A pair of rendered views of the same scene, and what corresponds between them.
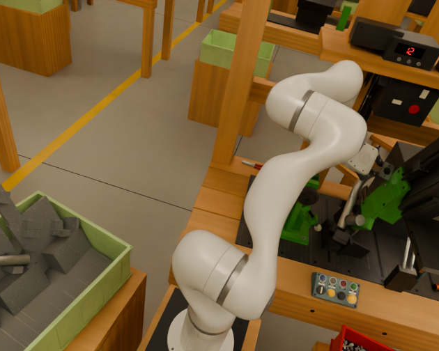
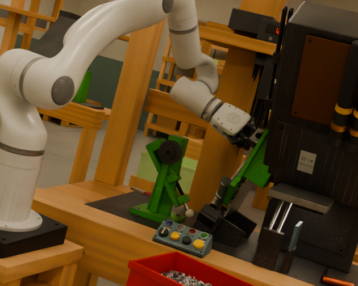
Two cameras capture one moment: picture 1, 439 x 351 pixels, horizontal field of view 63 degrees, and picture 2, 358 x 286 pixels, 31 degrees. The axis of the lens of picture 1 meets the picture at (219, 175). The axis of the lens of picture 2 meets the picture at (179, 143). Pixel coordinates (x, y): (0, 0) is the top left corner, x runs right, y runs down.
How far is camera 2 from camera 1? 136 cm
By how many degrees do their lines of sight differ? 36
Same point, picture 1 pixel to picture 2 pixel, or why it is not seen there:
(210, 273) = (20, 58)
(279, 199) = (90, 22)
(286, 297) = (123, 243)
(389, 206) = (252, 156)
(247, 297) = (43, 67)
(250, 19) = not seen: hidden behind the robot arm
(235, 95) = (127, 92)
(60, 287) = not seen: outside the picture
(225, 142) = (111, 152)
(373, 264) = (250, 254)
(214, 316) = (17, 123)
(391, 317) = (245, 273)
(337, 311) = not seen: hidden behind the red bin
